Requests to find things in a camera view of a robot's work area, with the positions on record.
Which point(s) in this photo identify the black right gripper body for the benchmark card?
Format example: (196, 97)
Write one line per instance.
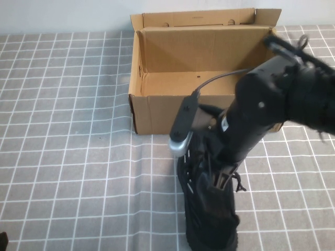
(243, 141)

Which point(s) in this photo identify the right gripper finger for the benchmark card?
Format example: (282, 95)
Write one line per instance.
(216, 180)
(230, 171)

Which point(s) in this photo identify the black knit sneaker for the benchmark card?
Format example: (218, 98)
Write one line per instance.
(209, 222)

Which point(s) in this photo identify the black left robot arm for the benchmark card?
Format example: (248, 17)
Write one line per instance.
(3, 241)

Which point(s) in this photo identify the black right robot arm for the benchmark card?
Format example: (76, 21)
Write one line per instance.
(301, 104)

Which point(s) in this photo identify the brown cardboard shoe box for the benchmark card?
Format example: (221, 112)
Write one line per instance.
(170, 52)

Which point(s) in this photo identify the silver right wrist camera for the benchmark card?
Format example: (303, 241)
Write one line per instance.
(178, 147)

